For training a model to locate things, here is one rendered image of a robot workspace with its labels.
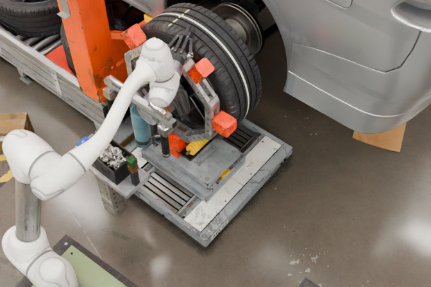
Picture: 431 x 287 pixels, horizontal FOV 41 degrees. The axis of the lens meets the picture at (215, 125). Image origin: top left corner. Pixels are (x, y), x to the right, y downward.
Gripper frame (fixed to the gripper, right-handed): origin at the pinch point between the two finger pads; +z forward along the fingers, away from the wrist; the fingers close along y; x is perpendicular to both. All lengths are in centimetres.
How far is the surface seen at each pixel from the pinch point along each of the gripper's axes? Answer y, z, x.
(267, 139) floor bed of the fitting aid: 45, 33, -110
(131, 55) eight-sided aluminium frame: -26.9, 0.3, -24.1
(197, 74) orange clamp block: 9.9, -17.5, -5.5
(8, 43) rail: -131, 50, -99
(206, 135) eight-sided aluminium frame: 17, -21, -43
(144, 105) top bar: -10.5, -28.5, -21.1
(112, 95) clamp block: -28.1, -22.4, -27.7
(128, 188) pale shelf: -16, -42, -74
